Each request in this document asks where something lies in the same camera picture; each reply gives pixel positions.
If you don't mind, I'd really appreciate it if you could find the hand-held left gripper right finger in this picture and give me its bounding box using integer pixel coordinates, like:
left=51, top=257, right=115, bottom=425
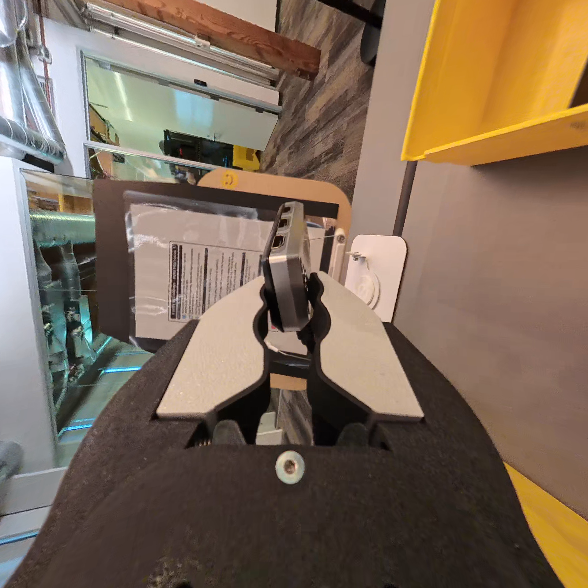
left=306, top=272, right=425, bottom=445

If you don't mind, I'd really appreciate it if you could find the dark grey hdmi switch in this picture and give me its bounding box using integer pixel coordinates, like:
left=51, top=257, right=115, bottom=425
left=260, top=201, right=314, bottom=333

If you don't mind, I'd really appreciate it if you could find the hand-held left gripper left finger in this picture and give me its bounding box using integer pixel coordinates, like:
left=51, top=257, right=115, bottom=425
left=156, top=277, right=272, bottom=444

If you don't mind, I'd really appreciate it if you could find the black metal stand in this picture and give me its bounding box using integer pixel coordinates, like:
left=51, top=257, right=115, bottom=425
left=317, top=0, right=386, bottom=66

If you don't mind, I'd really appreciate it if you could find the yellow plastic storage bin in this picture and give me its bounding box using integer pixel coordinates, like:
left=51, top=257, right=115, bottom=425
left=231, top=144, right=260, bottom=173
left=401, top=0, right=588, bottom=167
left=503, top=462, right=588, bottom=588

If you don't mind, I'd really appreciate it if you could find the wooden beam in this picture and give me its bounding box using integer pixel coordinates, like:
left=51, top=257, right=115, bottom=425
left=103, top=0, right=321, bottom=80

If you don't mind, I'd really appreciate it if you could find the instruction sign on white stand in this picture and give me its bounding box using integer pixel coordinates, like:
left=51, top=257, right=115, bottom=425
left=92, top=168, right=408, bottom=392

